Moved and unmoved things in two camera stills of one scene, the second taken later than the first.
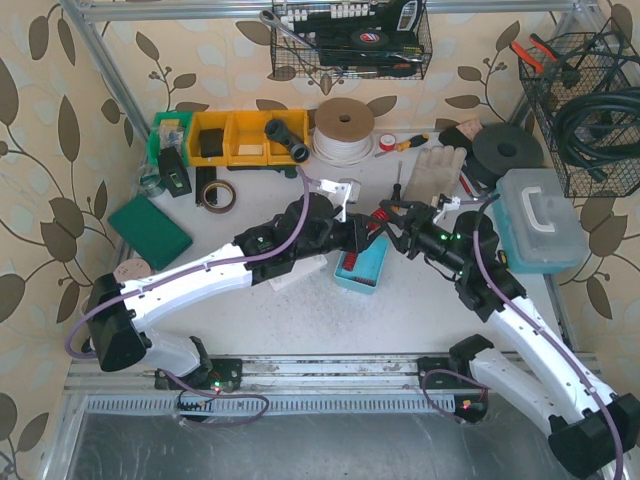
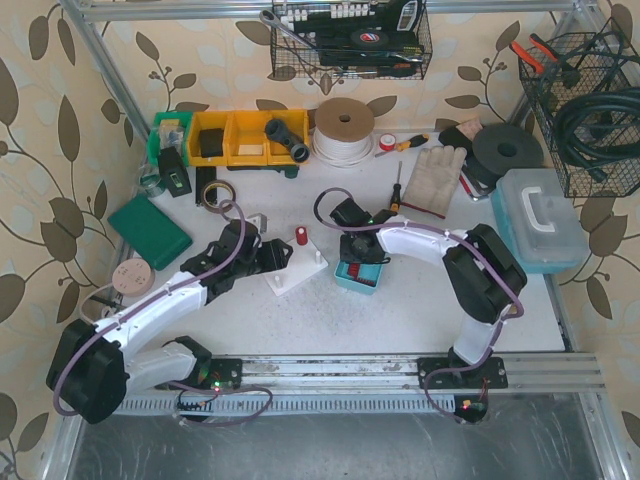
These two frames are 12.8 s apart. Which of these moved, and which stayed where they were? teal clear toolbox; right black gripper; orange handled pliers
Moved: right black gripper
Stayed: teal clear toolbox; orange handled pliers
